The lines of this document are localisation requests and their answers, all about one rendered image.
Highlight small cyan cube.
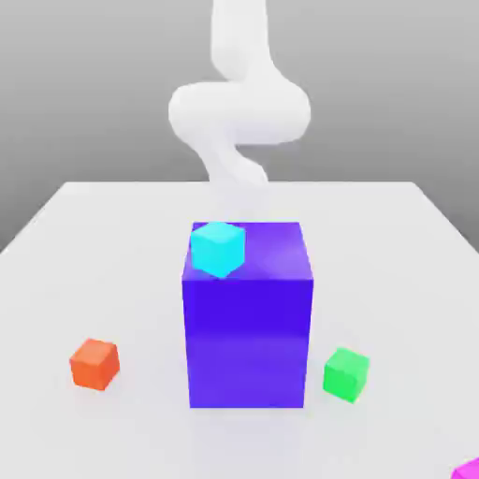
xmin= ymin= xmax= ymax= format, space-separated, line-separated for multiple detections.
xmin=189 ymin=221 xmax=247 ymax=280

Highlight small green cube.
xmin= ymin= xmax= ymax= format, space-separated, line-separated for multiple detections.
xmin=322 ymin=346 xmax=371 ymax=405

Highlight small orange cube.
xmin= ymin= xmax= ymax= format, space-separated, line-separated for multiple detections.
xmin=68 ymin=337 xmax=122 ymax=392

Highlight small magenta cube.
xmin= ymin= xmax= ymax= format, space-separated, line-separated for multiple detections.
xmin=449 ymin=457 xmax=479 ymax=479

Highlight large purple box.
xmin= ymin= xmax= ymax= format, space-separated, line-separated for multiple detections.
xmin=181 ymin=221 xmax=314 ymax=410

